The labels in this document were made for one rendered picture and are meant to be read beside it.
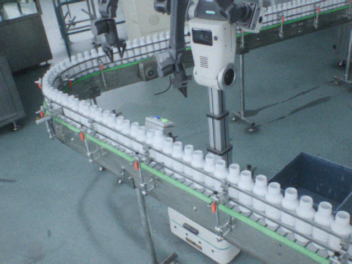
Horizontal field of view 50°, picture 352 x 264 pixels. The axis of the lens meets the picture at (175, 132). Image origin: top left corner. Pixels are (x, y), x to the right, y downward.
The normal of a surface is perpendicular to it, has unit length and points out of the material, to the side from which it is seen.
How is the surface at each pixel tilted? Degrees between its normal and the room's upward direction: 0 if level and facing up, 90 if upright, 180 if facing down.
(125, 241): 0
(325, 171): 90
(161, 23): 90
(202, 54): 90
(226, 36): 90
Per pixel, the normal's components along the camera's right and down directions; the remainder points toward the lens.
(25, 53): 0.70, 0.28
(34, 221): -0.11, -0.87
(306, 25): 0.45, 0.40
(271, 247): -0.70, 0.42
